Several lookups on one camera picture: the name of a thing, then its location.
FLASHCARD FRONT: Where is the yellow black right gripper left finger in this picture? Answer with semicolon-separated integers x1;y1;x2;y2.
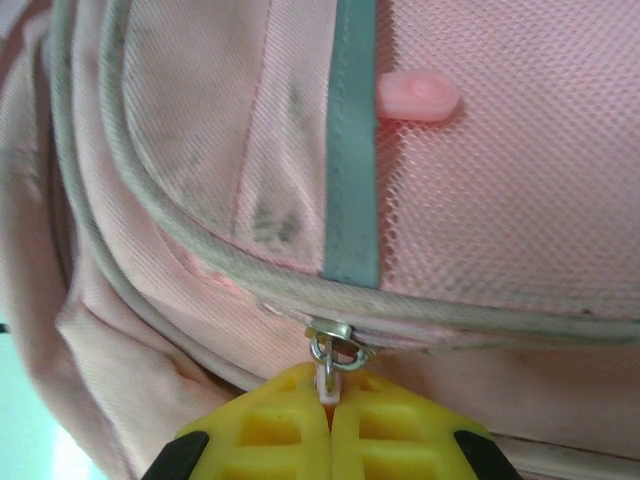
144;362;332;480

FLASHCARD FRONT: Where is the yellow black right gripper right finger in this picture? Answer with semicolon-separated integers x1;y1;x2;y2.
329;373;524;480

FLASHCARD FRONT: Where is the pink backpack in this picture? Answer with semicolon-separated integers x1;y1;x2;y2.
0;0;640;480

